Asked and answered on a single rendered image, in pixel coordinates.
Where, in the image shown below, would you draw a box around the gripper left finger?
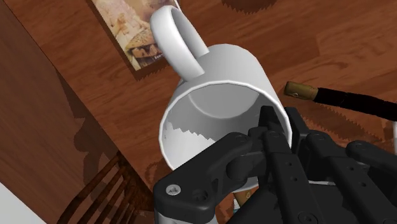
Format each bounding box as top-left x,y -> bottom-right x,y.
153,105 -> 325,224

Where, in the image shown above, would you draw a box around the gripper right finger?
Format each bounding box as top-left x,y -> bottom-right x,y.
284,106 -> 397,224

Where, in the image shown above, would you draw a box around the white mug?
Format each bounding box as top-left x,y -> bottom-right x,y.
150,5 -> 293,192

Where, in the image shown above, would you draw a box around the black tool with brass tip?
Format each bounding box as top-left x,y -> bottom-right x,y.
283,81 -> 397,122

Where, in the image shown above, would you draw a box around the brown wooden chair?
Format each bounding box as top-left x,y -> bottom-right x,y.
57,150 -> 157,224

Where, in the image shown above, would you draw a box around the brown wooden table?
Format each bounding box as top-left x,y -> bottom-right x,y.
3,0 -> 397,224

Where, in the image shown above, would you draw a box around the book with picture cover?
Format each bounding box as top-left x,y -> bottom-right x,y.
90,0 -> 183,82

